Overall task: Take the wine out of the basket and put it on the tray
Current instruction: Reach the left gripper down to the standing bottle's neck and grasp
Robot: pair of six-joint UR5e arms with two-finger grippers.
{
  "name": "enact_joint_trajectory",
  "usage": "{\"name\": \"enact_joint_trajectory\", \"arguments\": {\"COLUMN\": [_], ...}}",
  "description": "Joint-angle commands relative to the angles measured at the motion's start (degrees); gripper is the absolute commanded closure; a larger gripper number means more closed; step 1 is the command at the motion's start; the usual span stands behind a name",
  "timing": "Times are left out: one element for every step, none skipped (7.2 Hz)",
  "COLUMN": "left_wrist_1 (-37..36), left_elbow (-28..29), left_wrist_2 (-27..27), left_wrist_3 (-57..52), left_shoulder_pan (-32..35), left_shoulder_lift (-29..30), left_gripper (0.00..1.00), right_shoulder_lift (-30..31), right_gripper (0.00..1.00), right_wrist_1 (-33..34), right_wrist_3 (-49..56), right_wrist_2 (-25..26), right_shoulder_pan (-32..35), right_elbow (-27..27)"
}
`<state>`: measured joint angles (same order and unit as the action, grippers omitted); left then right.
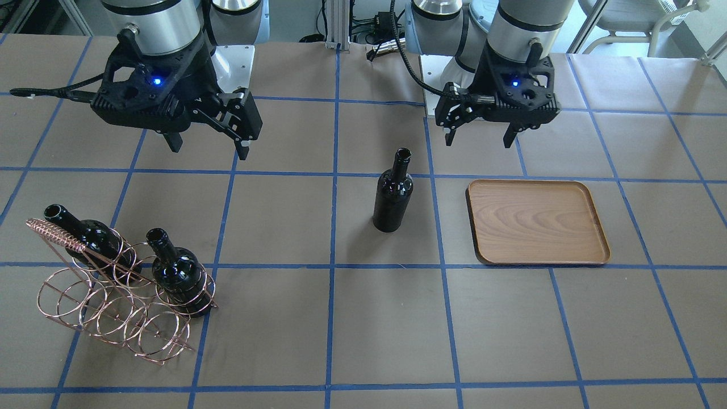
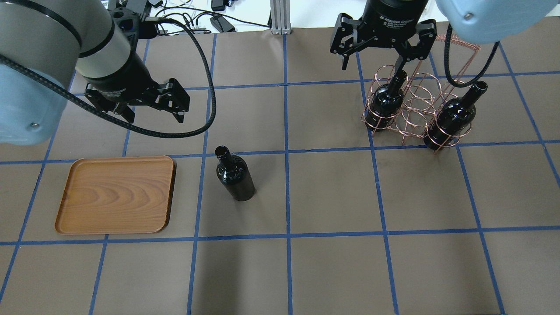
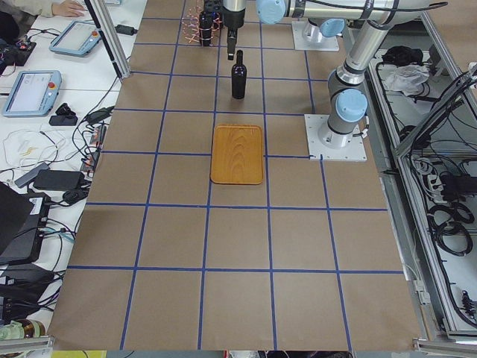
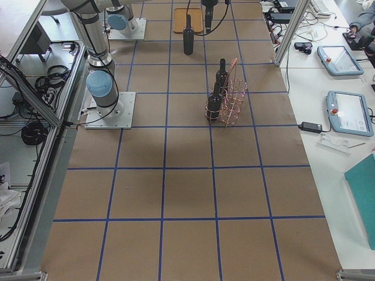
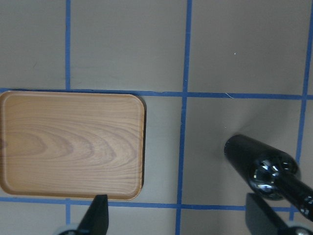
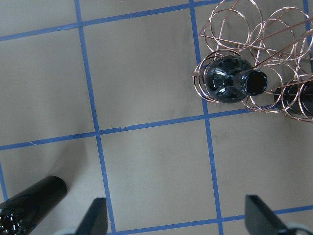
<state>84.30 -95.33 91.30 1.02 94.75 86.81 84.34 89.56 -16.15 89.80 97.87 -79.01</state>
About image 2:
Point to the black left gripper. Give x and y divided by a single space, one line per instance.
124 78

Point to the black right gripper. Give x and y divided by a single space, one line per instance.
396 17

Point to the dark wine bottle front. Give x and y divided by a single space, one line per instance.
233 173

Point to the dark wine bottle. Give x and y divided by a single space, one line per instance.
454 116
233 173
385 103

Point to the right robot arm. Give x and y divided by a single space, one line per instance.
478 22

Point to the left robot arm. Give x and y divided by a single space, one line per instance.
60 38

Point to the dark wine bottle middle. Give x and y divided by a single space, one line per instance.
385 103

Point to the wooden tray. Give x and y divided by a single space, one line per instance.
117 196

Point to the dark wine bottle back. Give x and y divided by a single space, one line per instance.
454 116

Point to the black power adapter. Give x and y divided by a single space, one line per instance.
221 24

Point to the copper wire wine rack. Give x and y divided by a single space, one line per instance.
424 96

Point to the aluminium frame post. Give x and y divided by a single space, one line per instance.
280 17

